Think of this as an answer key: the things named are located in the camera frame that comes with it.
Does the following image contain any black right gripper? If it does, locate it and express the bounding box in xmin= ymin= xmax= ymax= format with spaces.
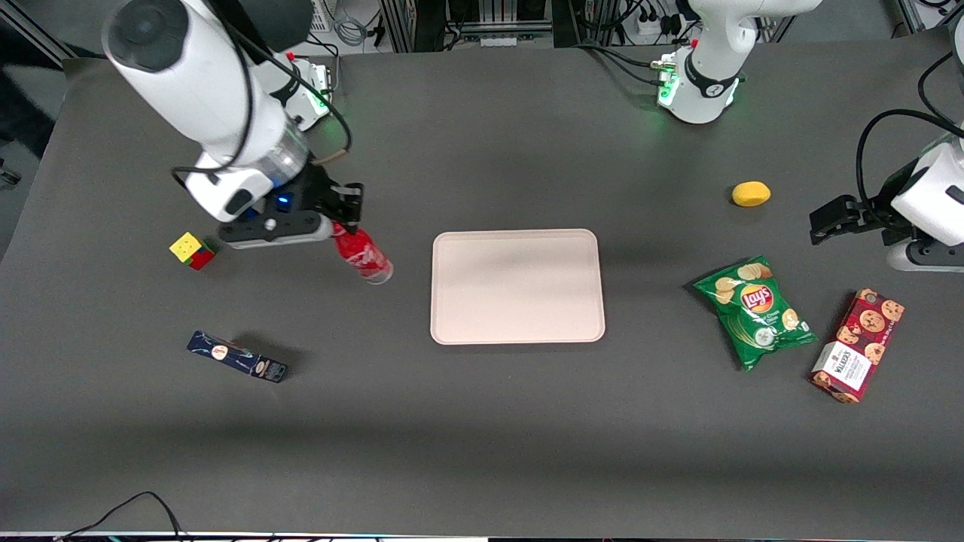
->
xmin=259 ymin=161 xmax=365 ymax=233

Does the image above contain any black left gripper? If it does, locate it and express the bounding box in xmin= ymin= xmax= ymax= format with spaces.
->
xmin=810 ymin=161 xmax=917 ymax=246

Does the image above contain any red coke bottle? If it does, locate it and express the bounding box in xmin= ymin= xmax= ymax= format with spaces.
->
xmin=331 ymin=223 xmax=395 ymax=286

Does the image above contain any pale pink plastic tray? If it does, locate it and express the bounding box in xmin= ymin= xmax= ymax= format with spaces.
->
xmin=430 ymin=229 xmax=606 ymax=346

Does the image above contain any yellow lemon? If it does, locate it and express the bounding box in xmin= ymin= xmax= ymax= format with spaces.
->
xmin=731 ymin=181 xmax=772 ymax=208

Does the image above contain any green Lay's chips bag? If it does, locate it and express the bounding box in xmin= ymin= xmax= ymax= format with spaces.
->
xmin=693 ymin=255 xmax=819 ymax=372

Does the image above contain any red Walkers cookie box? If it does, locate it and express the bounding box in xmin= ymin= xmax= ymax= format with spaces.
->
xmin=810 ymin=288 xmax=906 ymax=405

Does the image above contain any multicoloured Rubik's cube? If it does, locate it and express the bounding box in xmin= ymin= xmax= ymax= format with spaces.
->
xmin=169 ymin=232 xmax=220 ymax=271

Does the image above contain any dark blue carton box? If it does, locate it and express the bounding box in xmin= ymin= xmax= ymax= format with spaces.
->
xmin=187 ymin=330 xmax=289 ymax=384

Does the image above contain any white power strip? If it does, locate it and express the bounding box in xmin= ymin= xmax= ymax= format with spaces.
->
xmin=631 ymin=11 xmax=682 ymax=40

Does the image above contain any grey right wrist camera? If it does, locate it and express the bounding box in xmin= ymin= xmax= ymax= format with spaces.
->
xmin=218 ymin=212 xmax=334 ymax=250

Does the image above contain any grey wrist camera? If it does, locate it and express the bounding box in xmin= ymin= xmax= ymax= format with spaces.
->
xmin=218 ymin=212 xmax=334 ymax=250
xmin=886 ymin=239 xmax=964 ymax=273

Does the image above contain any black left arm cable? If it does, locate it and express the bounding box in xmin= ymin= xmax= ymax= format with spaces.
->
xmin=856 ymin=51 xmax=964 ymax=221

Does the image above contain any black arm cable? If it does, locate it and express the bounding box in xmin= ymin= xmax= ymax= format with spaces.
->
xmin=172 ymin=0 xmax=353 ymax=181
xmin=856 ymin=51 xmax=964 ymax=221

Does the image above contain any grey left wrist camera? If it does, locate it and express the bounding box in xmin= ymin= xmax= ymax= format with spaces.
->
xmin=886 ymin=239 xmax=964 ymax=273

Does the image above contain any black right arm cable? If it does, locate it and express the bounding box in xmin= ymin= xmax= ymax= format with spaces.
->
xmin=172 ymin=0 xmax=353 ymax=181

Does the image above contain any grey coiled cable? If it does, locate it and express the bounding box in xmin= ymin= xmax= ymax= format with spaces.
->
xmin=333 ymin=14 xmax=371 ymax=47

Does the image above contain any black base cable bundle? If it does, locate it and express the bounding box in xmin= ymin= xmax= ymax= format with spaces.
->
xmin=571 ymin=41 xmax=679 ymax=85

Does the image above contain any black cable at table edge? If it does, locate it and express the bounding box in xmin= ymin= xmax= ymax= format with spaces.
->
xmin=54 ymin=491 xmax=186 ymax=542

